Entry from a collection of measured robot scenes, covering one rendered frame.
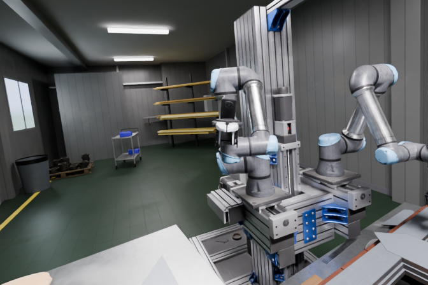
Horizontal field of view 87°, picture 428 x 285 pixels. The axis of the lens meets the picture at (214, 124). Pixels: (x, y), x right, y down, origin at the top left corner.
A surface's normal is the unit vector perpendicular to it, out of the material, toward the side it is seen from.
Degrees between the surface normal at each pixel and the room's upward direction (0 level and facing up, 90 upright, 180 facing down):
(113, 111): 90
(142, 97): 90
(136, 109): 90
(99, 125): 90
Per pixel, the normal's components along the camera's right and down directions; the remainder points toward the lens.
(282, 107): -0.40, 0.13
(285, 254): 0.36, 0.07
